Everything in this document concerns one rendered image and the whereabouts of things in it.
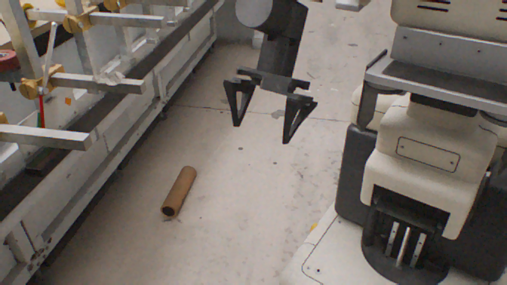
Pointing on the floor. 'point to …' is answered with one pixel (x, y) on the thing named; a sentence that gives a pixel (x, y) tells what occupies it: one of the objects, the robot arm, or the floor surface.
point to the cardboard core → (178, 191)
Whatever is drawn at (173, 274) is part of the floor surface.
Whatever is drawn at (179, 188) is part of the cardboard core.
